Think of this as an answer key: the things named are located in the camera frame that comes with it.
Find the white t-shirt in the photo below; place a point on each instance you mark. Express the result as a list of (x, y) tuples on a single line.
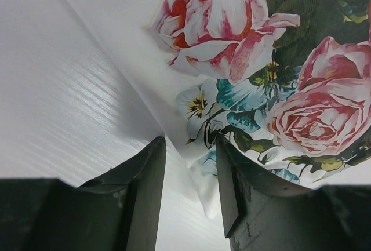
[(286, 82)]

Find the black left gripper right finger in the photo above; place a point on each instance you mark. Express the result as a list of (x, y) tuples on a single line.
[(262, 211)]

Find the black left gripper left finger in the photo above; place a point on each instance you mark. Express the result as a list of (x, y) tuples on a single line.
[(118, 210)]

